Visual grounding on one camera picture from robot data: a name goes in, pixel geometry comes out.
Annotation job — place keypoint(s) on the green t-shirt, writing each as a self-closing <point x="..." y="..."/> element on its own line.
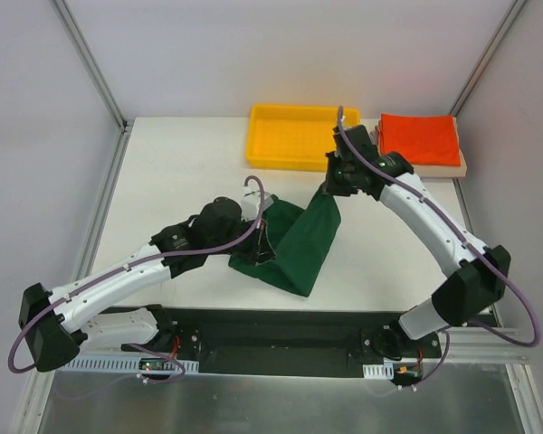
<point x="300" y="238"/>

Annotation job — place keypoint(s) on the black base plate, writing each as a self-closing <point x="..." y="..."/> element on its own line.
<point x="287" y="343"/>

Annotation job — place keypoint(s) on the left aluminium frame post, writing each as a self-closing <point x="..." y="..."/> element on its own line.
<point x="89" y="63"/>

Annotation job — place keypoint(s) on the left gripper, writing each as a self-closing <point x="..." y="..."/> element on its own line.
<point x="257" y="241"/>

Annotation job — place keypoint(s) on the white cable duct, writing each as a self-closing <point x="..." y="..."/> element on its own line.
<point x="99" y="363"/>
<point x="383" y="371"/>

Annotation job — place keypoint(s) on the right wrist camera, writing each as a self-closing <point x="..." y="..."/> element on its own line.
<point x="359" y="137"/>

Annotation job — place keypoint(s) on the left white cable duct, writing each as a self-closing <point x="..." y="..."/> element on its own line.
<point x="99" y="363"/>

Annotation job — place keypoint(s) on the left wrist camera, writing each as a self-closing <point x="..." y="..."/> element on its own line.
<point x="254" y="201"/>

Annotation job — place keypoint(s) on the right white cable duct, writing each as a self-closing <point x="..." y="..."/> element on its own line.
<point x="383" y="371"/>

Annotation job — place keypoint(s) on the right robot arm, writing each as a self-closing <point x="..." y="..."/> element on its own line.
<point x="467" y="262"/>

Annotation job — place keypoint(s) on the yellow plastic tray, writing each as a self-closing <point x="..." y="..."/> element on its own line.
<point x="288" y="137"/>

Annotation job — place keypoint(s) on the front aluminium rail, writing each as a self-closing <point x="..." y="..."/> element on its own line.
<point x="493" y="343"/>

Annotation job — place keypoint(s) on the right aluminium frame post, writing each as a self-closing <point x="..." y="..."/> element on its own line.
<point x="499" y="36"/>

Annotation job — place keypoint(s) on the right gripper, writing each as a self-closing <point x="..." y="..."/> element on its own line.
<point x="338" y="182"/>

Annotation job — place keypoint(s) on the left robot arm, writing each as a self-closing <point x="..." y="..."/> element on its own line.
<point x="167" y="255"/>

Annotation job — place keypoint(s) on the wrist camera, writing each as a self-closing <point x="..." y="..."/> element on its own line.
<point x="359" y="137"/>
<point x="254" y="201"/>

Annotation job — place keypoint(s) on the aluminium frame post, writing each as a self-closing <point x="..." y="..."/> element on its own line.
<point x="89" y="63"/>
<point x="499" y="36"/>

